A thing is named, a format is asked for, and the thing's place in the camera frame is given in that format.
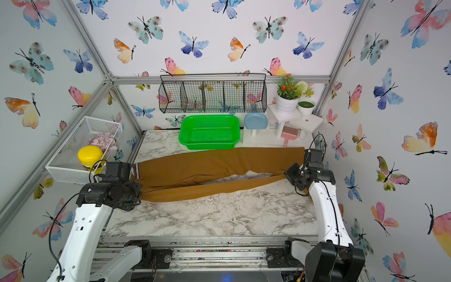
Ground pink dustpan brush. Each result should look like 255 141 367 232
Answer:
281 126 299 148

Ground black wire wall basket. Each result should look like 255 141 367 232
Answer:
157 73 267 115

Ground metal base rail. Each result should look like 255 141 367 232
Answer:
90 235 302 274

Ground green plastic basket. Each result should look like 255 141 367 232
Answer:
179 115 241 150

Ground brown long pants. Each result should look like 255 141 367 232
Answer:
137 148 305 203

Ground small white pot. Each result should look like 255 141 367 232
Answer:
297 100 315 117

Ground white mesh wall basket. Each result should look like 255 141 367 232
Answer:
45 116 123 184

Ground light blue round plate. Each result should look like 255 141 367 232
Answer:
244 113 268 130

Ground white step shelf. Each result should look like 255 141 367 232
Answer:
242 104 325 149

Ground pink shells bag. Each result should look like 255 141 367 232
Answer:
88 132 117 153

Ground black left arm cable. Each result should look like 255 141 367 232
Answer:
47 159 142 282

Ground yellow lidded jar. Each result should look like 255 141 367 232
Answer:
78 146 103 174

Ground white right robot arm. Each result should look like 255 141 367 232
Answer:
266 149 365 282

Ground white potted flower plant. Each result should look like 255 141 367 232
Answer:
276 74 314 116

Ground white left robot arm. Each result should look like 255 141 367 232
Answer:
48 162 156 282

